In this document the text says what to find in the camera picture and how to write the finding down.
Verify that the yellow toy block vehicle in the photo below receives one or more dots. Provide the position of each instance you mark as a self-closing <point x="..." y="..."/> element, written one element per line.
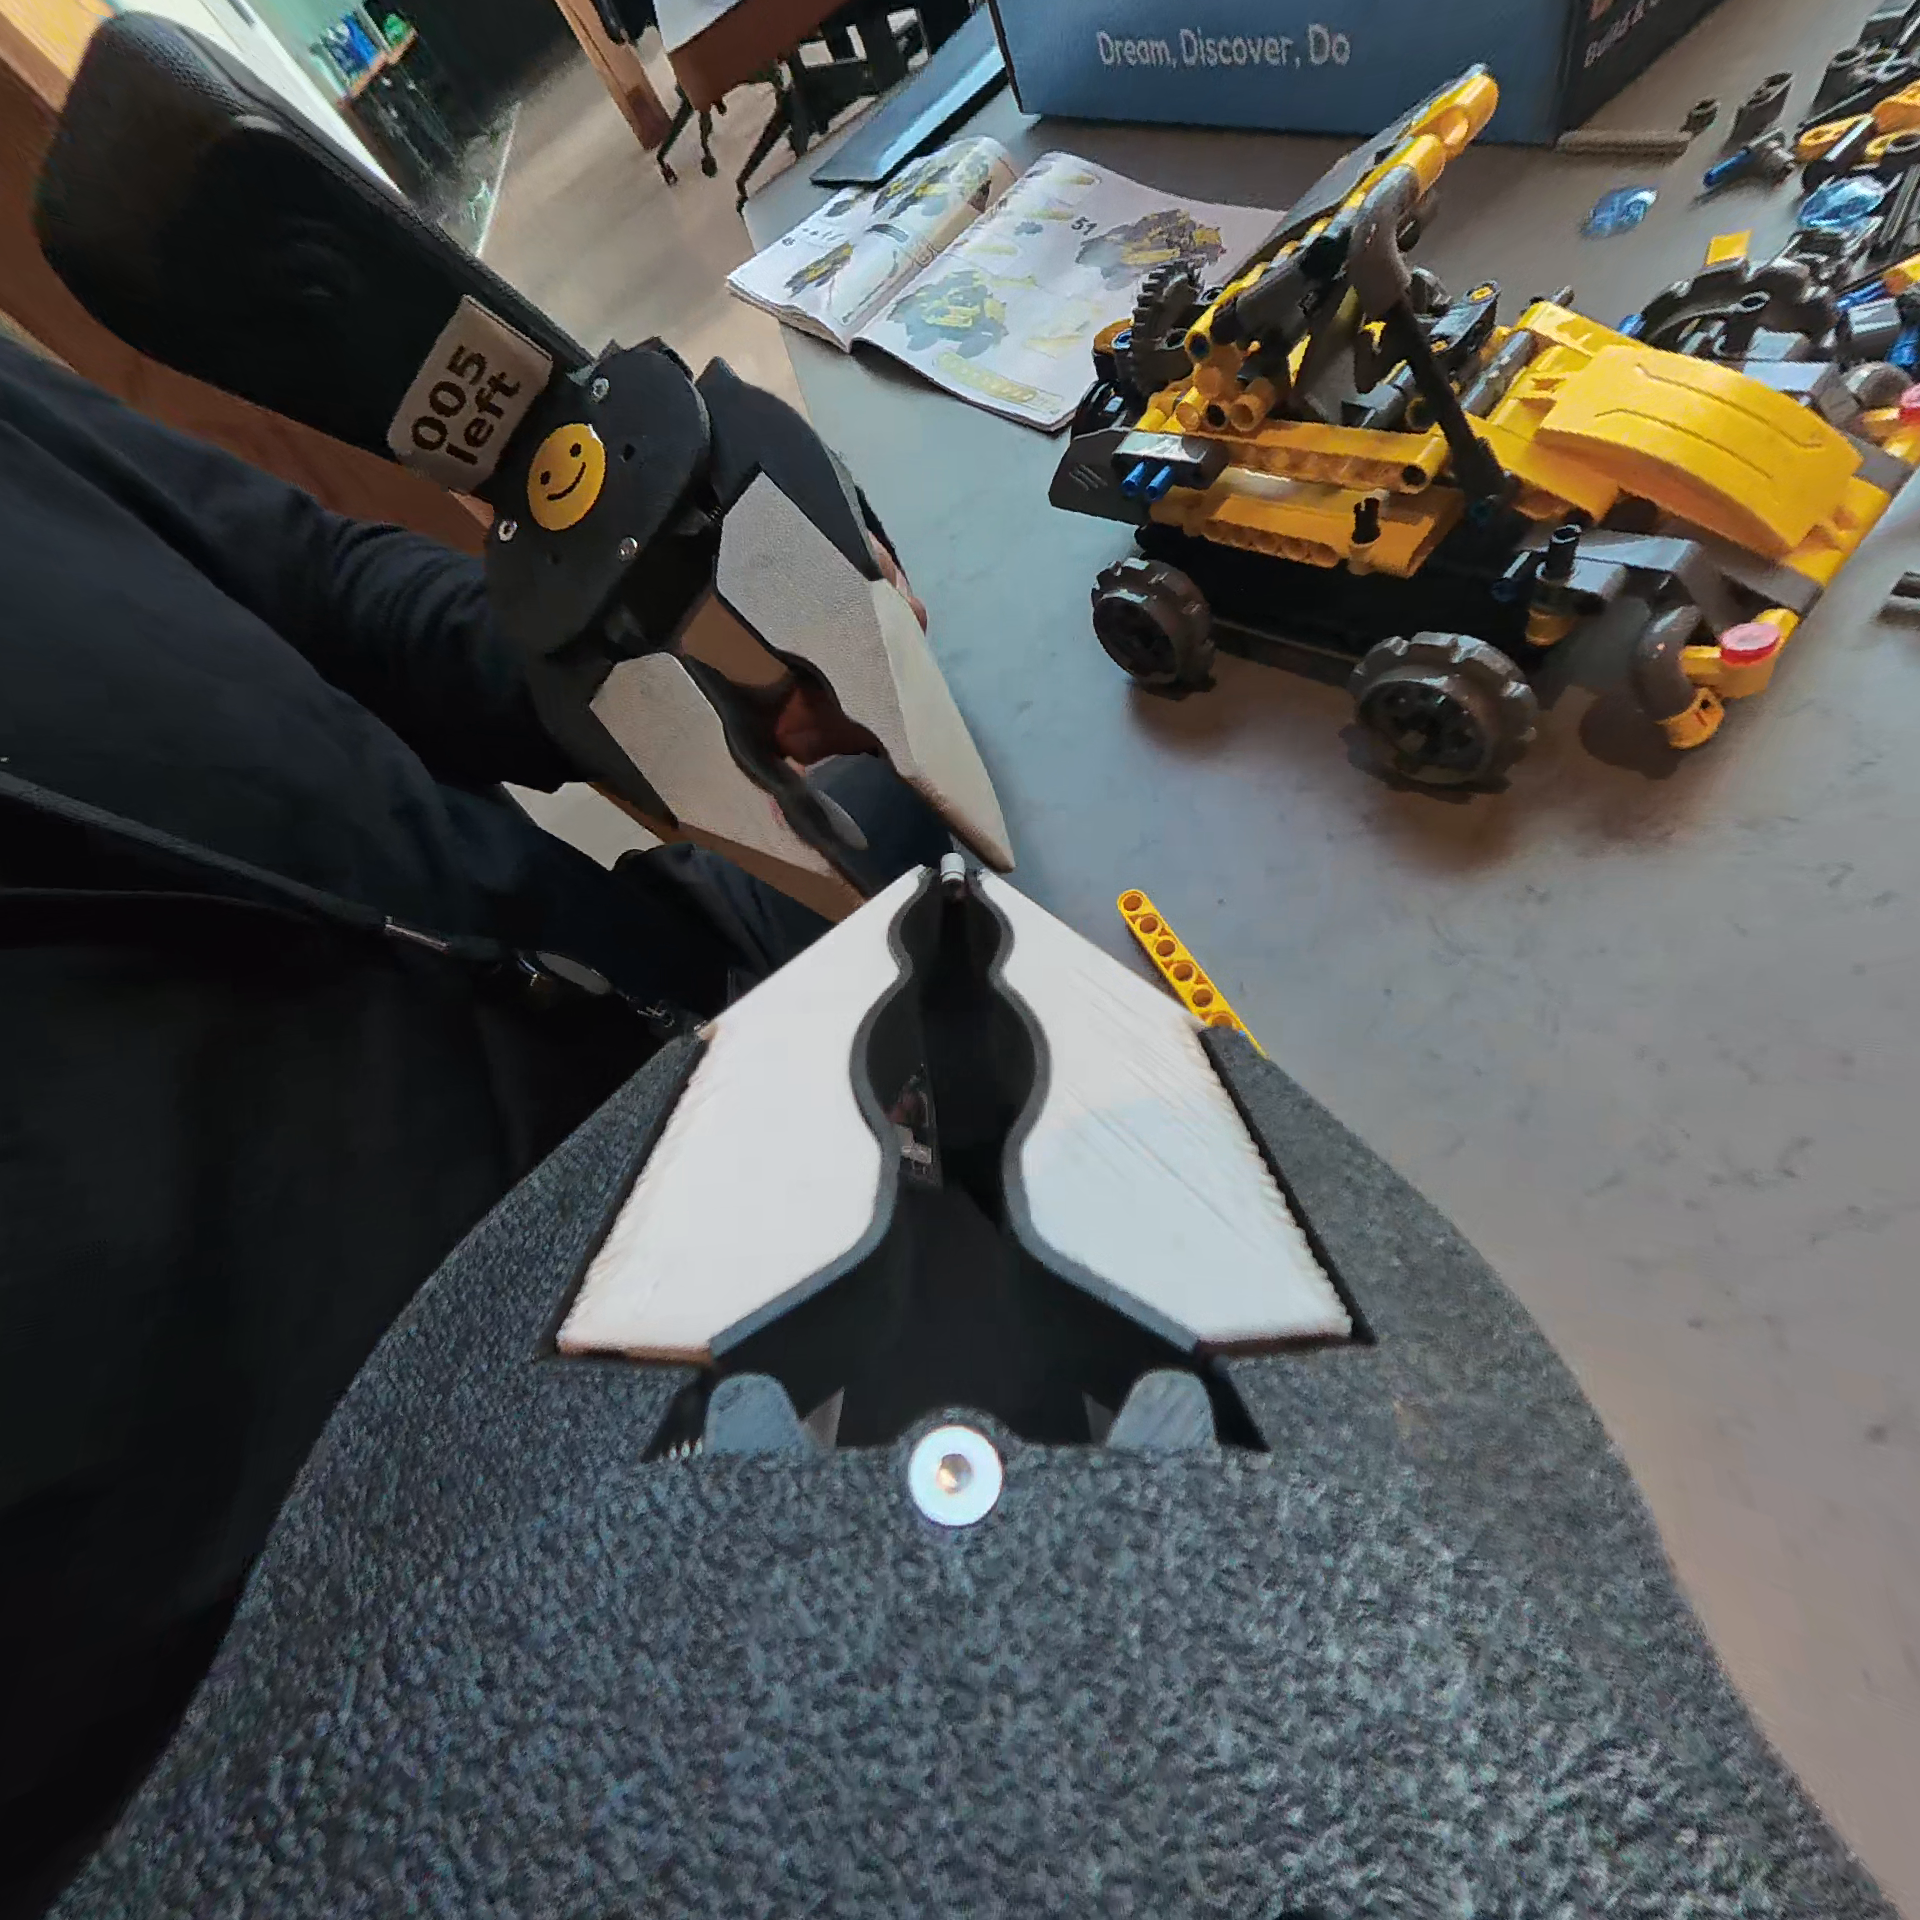
<point x="1425" y="480"/>

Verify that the long brown rod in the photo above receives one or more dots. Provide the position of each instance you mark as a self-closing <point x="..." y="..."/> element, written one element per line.
<point x="1627" y="142"/>

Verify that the grey desk with wooden edge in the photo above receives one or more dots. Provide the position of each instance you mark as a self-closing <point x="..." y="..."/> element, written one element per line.
<point x="1501" y="977"/>

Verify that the transparent blue disc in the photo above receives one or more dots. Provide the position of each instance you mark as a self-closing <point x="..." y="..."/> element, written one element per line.
<point x="1619" y="211"/>

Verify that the person's left forearm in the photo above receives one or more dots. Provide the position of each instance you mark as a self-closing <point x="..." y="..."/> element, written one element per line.
<point x="253" y="570"/>

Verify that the person's torso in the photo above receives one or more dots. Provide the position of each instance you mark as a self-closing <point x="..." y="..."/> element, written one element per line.
<point x="179" y="1201"/>

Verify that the yellow perforated beam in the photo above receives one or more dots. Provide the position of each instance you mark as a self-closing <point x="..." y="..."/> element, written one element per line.
<point x="1186" y="967"/>

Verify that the person's left hand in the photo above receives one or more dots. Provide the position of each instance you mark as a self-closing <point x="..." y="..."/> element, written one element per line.
<point x="826" y="730"/>

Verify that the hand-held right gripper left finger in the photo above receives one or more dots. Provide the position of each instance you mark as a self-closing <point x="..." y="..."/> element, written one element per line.
<point x="735" y="1187"/>

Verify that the pile of small dark pieces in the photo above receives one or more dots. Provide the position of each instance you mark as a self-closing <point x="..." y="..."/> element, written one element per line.
<point x="1815" y="195"/>

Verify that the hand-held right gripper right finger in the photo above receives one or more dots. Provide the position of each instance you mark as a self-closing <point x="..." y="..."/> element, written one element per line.
<point x="1170" y="1187"/>

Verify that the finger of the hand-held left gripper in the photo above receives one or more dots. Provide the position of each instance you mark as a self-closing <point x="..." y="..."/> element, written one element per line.
<point x="839" y="646"/>
<point x="675" y="735"/>

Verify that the instruction booklet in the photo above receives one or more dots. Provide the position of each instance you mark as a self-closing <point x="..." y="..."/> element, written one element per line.
<point x="989" y="286"/>

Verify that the small grey pin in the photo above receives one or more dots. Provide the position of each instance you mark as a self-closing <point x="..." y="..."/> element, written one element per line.
<point x="953" y="875"/>

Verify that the blue cardboard box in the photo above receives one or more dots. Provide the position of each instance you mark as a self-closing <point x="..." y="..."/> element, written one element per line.
<point x="1290" y="60"/>

